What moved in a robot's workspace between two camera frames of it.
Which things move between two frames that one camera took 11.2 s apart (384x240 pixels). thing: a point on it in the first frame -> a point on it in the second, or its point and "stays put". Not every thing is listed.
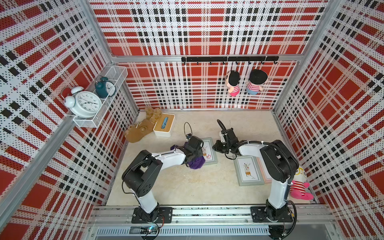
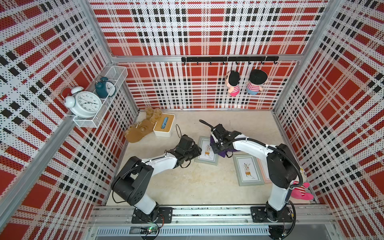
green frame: (209, 152) stays put
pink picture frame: (266, 180) stays put
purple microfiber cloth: (196, 164) -> (223, 154)
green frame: (248, 171) stays put
